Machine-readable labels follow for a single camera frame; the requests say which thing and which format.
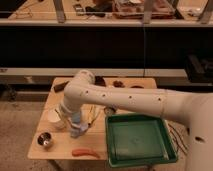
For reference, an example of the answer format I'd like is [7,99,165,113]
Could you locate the white paper cup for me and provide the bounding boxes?
[47,109,66,129]

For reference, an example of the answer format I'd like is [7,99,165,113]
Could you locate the red bowl with blue item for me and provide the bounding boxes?
[130,85,144,89]

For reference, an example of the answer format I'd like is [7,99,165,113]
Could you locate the orange carrot toy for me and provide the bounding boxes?
[71,148,100,159]

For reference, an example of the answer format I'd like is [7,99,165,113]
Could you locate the metal fork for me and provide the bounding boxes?
[54,109,66,123]

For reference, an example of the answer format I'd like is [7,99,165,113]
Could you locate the black device right background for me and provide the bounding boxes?
[185,55,213,83]

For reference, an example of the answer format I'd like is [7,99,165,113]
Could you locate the crumpled blue cloth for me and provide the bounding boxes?
[70,123,89,138]

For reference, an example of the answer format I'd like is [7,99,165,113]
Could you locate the dark brown bowl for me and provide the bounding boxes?
[95,76,106,87]

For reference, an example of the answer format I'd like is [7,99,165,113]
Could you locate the dark grape bunch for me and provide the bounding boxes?
[113,80,125,88]

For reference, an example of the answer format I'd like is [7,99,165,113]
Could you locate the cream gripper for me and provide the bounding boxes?
[59,104,79,120]

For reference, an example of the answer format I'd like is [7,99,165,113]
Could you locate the black rectangular block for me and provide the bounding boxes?
[53,81,69,93]

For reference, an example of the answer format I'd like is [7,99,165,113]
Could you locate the wooden table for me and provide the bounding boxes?
[27,77,169,171]

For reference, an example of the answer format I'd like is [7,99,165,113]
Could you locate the yellow handled utensil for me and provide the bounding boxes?
[88,105,101,127]

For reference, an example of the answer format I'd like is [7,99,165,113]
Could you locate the black cables on floor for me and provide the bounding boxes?
[167,123,189,156]

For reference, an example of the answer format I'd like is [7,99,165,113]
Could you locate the blue plastic cup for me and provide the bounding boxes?
[71,111,82,124]

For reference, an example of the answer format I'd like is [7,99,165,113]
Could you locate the small dark metal clip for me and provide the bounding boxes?
[104,106,117,116]

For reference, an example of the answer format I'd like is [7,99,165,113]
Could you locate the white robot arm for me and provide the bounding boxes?
[59,70,213,171]

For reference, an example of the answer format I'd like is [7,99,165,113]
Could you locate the small steel cup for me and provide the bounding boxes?
[37,132,53,148]

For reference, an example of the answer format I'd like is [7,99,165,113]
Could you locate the green plastic tray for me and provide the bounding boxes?
[105,114,178,168]

